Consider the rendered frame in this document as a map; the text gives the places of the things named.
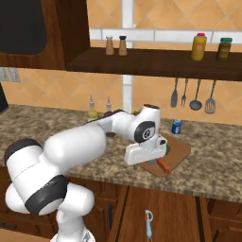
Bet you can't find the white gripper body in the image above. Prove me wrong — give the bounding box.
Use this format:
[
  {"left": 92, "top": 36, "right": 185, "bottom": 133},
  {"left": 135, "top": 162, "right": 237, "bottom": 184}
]
[{"left": 123, "top": 143, "right": 167, "bottom": 166}]

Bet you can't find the brown wooden cutting board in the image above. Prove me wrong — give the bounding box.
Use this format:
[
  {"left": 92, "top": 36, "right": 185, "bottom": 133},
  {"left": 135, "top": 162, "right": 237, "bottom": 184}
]
[{"left": 137, "top": 133, "right": 192, "bottom": 179}]

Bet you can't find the orange red sausage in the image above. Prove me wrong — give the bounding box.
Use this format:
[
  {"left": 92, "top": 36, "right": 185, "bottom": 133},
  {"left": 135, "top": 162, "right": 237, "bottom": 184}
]
[{"left": 156, "top": 158, "right": 171, "bottom": 175}]

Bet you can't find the blue drink can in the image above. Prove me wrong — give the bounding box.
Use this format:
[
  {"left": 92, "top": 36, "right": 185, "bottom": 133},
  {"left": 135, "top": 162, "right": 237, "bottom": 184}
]
[{"left": 171, "top": 119, "right": 182, "bottom": 135}]

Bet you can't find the dark vinegar bottle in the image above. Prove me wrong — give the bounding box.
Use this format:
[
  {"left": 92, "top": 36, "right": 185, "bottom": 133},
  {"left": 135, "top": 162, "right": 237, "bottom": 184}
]
[{"left": 104, "top": 95, "right": 113, "bottom": 115}]

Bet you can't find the grey hanging spoon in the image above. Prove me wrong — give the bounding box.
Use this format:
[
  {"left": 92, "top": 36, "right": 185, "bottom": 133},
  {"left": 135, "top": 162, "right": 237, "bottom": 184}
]
[{"left": 170, "top": 78, "right": 180, "bottom": 109}]

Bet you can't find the yellow oil bottle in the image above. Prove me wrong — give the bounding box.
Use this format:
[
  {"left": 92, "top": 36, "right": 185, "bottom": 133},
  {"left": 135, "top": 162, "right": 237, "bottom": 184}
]
[{"left": 87, "top": 95, "right": 99, "bottom": 122}]

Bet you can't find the light blue peeler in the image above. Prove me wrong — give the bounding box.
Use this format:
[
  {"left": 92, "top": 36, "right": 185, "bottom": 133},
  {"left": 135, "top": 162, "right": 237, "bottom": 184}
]
[{"left": 145, "top": 209, "right": 154, "bottom": 242}]

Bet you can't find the grey hanging fork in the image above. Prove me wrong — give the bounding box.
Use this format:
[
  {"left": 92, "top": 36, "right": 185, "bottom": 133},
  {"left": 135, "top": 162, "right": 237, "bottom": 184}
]
[{"left": 181, "top": 78, "right": 189, "bottom": 109}]

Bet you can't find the grey hanging ladle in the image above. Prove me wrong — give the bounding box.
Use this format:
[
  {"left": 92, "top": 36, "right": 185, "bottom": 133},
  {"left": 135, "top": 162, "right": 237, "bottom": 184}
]
[{"left": 189, "top": 78, "right": 203, "bottom": 112}]

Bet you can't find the grey hanging slotted spatula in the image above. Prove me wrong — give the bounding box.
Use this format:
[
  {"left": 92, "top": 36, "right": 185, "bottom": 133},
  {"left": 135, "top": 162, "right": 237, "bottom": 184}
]
[{"left": 204, "top": 79, "right": 217, "bottom": 115}]

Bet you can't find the brown drawer run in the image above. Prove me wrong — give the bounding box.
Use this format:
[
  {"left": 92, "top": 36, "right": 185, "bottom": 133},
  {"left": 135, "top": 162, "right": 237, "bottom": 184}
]
[{"left": 202, "top": 198, "right": 242, "bottom": 242}]

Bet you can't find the pepper shaker black cap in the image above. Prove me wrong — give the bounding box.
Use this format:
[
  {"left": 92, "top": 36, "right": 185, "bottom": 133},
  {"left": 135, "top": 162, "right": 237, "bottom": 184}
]
[{"left": 118, "top": 35, "right": 129, "bottom": 57}]

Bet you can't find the salt shaker silver cap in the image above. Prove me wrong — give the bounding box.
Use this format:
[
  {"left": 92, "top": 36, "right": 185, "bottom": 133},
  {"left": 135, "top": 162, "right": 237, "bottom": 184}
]
[{"left": 105, "top": 35, "right": 115, "bottom": 57}]

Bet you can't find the yellow bottle red cap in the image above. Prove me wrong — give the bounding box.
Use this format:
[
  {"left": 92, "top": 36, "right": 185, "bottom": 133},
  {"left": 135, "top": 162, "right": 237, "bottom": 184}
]
[{"left": 191, "top": 32, "right": 208, "bottom": 61}]

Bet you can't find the dark jar green lid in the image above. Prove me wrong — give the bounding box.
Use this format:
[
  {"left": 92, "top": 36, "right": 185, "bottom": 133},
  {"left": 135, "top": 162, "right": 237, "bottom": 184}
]
[{"left": 216, "top": 37, "right": 233, "bottom": 62}]

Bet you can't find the black appliance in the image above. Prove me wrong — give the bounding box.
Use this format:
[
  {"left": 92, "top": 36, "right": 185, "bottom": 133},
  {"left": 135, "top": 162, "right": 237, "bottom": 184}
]
[{"left": 0, "top": 82, "right": 9, "bottom": 115}]

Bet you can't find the black cupboard door handle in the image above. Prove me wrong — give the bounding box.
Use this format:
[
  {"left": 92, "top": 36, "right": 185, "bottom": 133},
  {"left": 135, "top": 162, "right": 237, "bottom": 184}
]
[{"left": 107, "top": 203, "right": 113, "bottom": 232}]

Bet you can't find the brown cupboard door with handle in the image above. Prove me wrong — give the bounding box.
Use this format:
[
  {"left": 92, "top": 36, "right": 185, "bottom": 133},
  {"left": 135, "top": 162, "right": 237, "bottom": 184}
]
[{"left": 82, "top": 184, "right": 128, "bottom": 242}]

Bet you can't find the dark wooden wall shelf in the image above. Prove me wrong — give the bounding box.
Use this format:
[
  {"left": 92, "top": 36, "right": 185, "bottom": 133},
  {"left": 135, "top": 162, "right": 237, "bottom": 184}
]
[{"left": 66, "top": 46, "right": 242, "bottom": 82}]

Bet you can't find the dark wooden wall cupboard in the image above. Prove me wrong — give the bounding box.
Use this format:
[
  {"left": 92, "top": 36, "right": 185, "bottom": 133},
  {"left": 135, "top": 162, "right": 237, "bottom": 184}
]
[{"left": 0, "top": 0, "right": 92, "bottom": 71}]

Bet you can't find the black drawer handle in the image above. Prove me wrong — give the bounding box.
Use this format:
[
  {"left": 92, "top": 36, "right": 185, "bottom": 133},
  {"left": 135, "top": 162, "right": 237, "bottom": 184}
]
[{"left": 0, "top": 222, "right": 18, "bottom": 231}]

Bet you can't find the grey wall socket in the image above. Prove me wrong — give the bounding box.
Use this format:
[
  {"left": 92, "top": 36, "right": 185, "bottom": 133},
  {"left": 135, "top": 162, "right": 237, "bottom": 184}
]
[{"left": 0, "top": 66, "right": 22, "bottom": 84}]

